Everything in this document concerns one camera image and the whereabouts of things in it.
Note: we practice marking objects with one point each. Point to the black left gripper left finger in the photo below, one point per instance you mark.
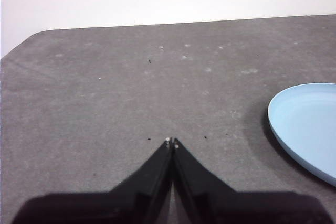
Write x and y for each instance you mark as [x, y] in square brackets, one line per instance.
[105, 208]

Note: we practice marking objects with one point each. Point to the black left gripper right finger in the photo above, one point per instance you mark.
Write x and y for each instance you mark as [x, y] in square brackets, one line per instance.
[236, 208]

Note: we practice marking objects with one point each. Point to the blue round plate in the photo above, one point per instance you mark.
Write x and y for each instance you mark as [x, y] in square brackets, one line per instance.
[309, 124]

